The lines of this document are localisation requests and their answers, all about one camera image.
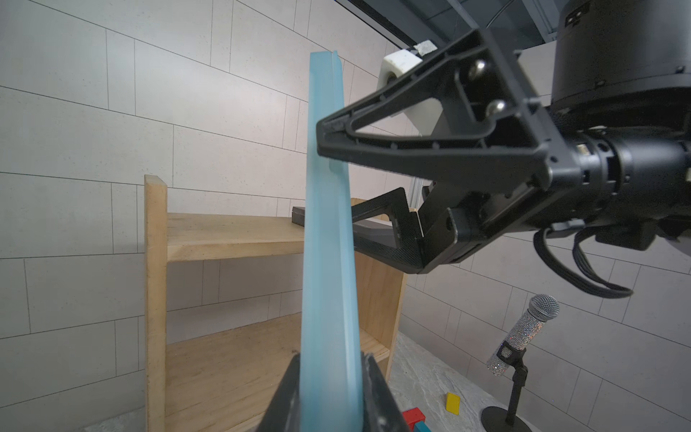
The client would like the light teal pencil case top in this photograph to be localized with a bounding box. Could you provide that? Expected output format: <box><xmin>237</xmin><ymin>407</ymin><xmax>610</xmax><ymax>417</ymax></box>
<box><xmin>299</xmin><ymin>51</ymin><xmax>363</xmax><ymax>431</ymax></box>

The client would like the black microphone stand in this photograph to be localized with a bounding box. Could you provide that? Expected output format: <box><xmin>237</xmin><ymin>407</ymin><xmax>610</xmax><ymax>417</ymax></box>
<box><xmin>480</xmin><ymin>341</ymin><xmax>532</xmax><ymax>432</ymax></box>

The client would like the red wooden block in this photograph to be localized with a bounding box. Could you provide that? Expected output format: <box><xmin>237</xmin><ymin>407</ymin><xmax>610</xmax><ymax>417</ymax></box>
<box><xmin>402</xmin><ymin>408</ymin><xmax>426</xmax><ymax>431</ymax></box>

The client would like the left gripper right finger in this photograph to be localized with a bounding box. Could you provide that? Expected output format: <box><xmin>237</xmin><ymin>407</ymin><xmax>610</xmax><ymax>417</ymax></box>
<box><xmin>362</xmin><ymin>353</ymin><xmax>410</xmax><ymax>432</ymax></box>

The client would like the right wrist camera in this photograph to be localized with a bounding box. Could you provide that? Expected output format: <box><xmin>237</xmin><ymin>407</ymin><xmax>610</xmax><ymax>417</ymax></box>
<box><xmin>377</xmin><ymin>40</ymin><xmax>443</xmax><ymax>136</ymax></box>

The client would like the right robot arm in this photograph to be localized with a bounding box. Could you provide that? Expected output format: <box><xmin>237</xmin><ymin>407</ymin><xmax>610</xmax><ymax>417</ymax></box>
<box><xmin>316</xmin><ymin>1</ymin><xmax>690</xmax><ymax>275</ymax></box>

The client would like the wooden two-tier shelf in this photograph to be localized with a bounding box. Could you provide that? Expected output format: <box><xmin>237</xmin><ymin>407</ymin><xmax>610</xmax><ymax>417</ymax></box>
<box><xmin>142</xmin><ymin>174</ymin><xmax>407</xmax><ymax>432</ymax></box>

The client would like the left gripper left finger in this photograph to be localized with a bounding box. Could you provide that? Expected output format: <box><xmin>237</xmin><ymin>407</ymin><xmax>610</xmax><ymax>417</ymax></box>
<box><xmin>256</xmin><ymin>353</ymin><xmax>301</xmax><ymax>432</ymax></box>

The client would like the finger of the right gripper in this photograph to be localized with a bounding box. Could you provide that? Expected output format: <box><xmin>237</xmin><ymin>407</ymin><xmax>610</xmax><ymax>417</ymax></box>
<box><xmin>317</xmin><ymin>29</ymin><xmax>578</xmax><ymax>194</ymax></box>
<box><xmin>352</xmin><ymin>187</ymin><xmax>424</xmax><ymax>274</ymax></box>

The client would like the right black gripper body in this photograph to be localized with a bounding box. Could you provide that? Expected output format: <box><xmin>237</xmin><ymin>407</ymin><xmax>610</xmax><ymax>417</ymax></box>
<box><xmin>417</xmin><ymin>125</ymin><xmax>690</xmax><ymax>270</ymax></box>

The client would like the yellow wooden block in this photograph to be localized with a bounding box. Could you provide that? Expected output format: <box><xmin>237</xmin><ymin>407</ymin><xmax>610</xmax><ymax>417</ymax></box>
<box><xmin>446</xmin><ymin>392</ymin><xmax>461</xmax><ymax>416</ymax></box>

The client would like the black pencil case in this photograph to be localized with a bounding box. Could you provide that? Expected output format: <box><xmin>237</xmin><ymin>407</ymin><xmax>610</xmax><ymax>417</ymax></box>
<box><xmin>292</xmin><ymin>206</ymin><xmax>306</xmax><ymax>227</ymax></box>

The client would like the teal wooden block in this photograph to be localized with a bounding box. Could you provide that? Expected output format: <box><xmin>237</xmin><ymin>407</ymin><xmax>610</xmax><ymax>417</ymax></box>
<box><xmin>413</xmin><ymin>421</ymin><xmax>431</xmax><ymax>432</ymax></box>

